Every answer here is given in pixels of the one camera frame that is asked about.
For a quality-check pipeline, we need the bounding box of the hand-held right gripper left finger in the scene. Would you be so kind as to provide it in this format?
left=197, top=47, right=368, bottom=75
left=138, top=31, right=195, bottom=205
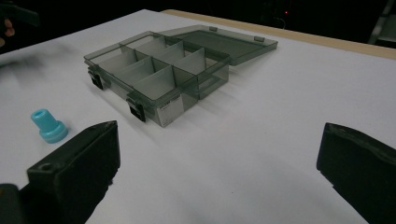
left=19, top=120, right=121, bottom=224

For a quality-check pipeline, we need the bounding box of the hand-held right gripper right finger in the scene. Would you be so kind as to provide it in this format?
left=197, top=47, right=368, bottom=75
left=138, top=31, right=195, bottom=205
left=316, top=122, right=396, bottom=224

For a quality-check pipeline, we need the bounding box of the blue plastic stopper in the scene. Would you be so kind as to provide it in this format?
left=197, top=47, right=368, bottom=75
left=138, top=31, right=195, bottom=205
left=30, top=108, right=69, bottom=145

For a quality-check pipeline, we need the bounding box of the grey transparent compartment box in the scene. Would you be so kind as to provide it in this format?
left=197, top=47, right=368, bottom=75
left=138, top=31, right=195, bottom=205
left=83, top=24, right=279, bottom=128

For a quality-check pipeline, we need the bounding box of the metal stand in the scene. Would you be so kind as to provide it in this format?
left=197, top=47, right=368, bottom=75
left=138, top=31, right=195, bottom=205
left=367, top=0, right=396, bottom=45

